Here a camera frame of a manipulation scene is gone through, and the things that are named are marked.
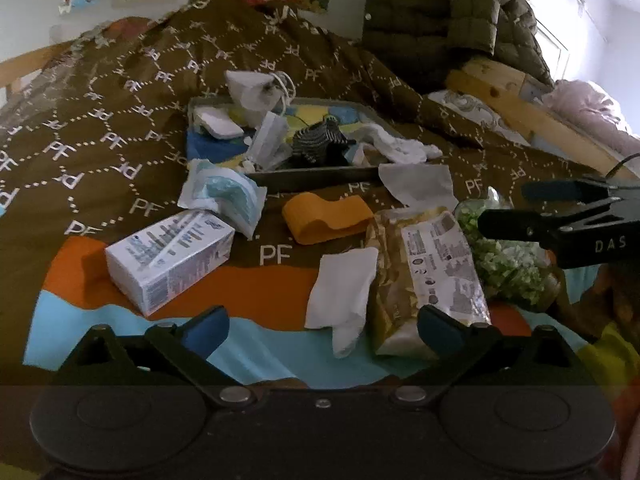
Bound pink quilted blanket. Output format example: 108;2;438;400
542;79;640;156

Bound yellow orange garment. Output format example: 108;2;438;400
565;265;640;480

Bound orange elastic band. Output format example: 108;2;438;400
281;191;375;246

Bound blue white plastic packet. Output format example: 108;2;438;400
177;157;268;238

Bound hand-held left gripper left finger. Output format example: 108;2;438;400
52;305;258;403

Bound yellow pasta bag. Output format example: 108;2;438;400
366;206;492;361

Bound knotty wooden beam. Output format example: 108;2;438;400
445;57;640;181

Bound white crumpled sock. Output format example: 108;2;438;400
305;247;379;359

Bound grey drawstring pouch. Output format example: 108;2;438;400
225;70;297;113

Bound clear plastic bag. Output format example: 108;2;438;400
244;111;290;172

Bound white window frame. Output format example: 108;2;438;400
527;5;573;83

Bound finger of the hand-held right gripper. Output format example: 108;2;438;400
476;197;626;252
521;176;618;202

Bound white printed carton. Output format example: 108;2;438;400
104;208;236;317

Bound white soft packet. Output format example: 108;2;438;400
192;106;245;140

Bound black cable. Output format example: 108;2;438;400
606;152;640;178

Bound clear bag of green pieces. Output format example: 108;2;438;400
455;186;563;311

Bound shallow box with colourful lining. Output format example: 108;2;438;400
186;96;406;188

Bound brown printed blanket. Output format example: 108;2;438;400
0;0;608;396

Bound black white striped cloth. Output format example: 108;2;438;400
289;116;357;167

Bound wooden bed frame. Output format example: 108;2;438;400
0;40;71;96

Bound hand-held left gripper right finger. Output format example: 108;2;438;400
392;305;586;403

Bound olive green puffer jacket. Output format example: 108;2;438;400
362;0;556;93

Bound white paper sheet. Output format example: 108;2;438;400
378;162;456;211

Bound patterned white pillow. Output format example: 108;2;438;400
425;89;531;146

